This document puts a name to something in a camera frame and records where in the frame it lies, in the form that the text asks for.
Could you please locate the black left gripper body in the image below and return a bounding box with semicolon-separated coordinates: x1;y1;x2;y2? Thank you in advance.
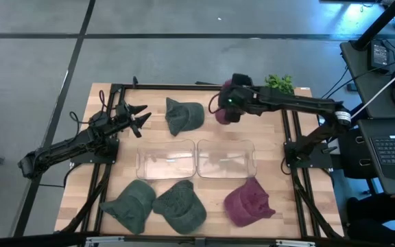
116;99;143;139

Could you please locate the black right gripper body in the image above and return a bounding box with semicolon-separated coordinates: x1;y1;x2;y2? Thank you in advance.
218;73;259;124

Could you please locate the maroon cap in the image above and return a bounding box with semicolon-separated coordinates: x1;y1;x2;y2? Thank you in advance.
214;79;235;125
223;176;276;228

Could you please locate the dark green cap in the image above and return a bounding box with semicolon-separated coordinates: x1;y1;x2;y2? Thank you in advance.
165;97;206;137
99;179;157;235
152;179;208;235

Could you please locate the clear plastic bin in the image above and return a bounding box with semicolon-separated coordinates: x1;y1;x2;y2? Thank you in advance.
135;139;197;181
196;139;256;180

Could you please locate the small green plant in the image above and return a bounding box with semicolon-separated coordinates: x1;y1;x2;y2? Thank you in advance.
264;73;296;95

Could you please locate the black crossbar with silver brackets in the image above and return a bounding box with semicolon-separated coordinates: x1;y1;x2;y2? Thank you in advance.
0;231;356;247

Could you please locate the black power adapter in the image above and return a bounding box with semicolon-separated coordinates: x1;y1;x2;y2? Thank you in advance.
370;40;390;71

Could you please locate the black pole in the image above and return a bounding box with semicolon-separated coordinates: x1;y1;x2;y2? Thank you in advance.
351;0;395;51

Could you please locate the person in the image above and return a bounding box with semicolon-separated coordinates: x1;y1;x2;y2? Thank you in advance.
346;193;395;246

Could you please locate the black aluminium table frame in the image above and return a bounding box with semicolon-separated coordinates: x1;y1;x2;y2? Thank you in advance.
60;75;344;241

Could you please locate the black power cable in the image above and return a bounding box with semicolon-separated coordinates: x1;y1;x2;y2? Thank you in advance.
320;51;395;100

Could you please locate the white cable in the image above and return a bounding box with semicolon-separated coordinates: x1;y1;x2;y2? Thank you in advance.
350;60;395;119

